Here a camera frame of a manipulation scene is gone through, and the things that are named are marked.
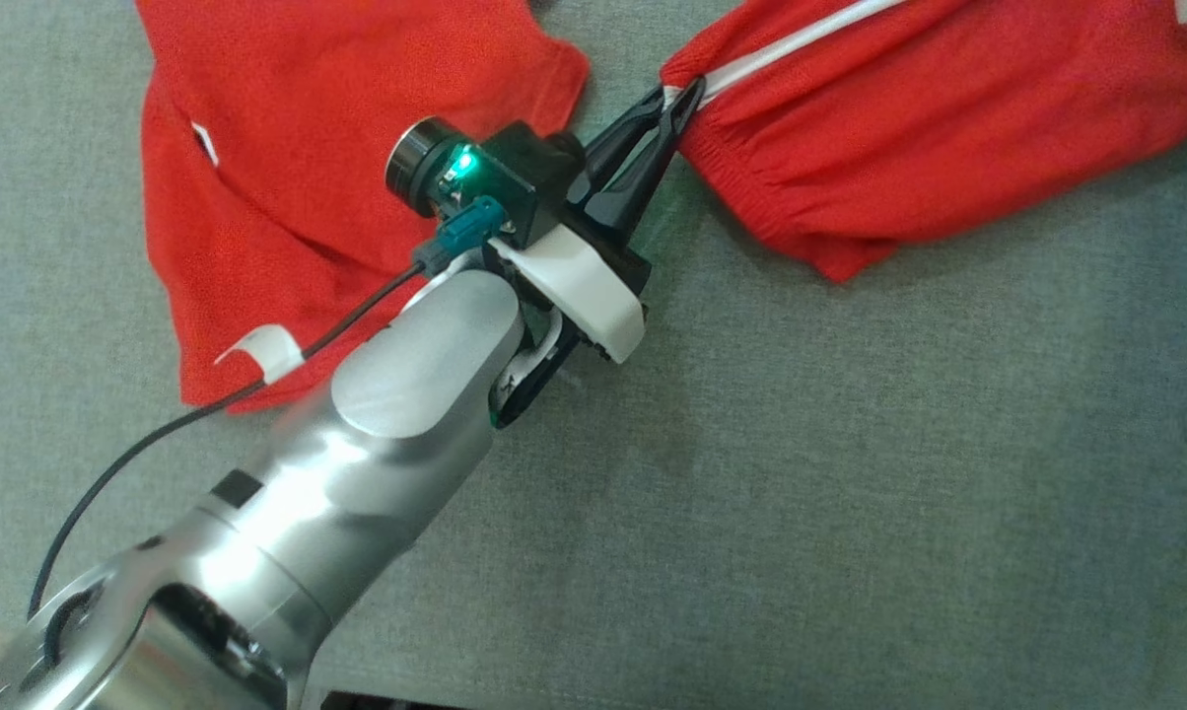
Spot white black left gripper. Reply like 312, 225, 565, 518
490, 79, 705, 430

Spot red white basketball jersey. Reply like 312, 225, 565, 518
135, 0, 592, 413

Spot yellow and grey sofa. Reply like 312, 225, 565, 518
0, 0, 1187, 710

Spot red shorts with white stripe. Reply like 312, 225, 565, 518
660, 0, 1187, 284

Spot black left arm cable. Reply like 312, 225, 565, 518
27, 195, 506, 620

